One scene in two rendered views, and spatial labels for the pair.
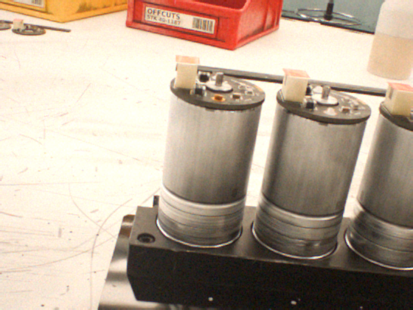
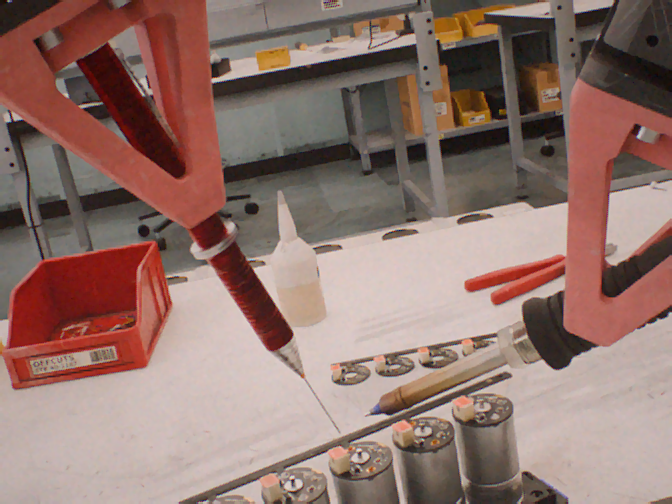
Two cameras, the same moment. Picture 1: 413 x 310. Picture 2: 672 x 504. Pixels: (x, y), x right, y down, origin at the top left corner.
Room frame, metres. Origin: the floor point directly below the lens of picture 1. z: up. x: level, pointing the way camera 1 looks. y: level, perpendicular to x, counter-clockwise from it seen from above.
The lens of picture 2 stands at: (-0.12, 0.03, 0.99)
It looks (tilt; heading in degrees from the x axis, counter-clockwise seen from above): 18 degrees down; 340
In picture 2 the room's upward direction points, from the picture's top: 10 degrees counter-clockwise
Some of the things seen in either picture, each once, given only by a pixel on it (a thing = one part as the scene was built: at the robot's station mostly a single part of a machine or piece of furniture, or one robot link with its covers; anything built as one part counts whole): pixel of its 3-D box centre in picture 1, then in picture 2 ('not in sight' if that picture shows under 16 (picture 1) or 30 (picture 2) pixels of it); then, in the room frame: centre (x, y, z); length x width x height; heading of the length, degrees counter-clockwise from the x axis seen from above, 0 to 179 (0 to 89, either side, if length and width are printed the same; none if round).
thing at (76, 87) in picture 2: not in sight; (88, 85); (2.64, -0.28, 0.80); 0.15 x 0.12 x 0.10; 165
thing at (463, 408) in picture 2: not in sight; (465, 408); (0.15, -0.11, 0.82); 0.01 x 0.01 x 0.01; 1
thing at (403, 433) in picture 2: not in sight; (405, 432); (0.15, -0.08, 0.82); 0.01 x 0.01 x 0.01; 1
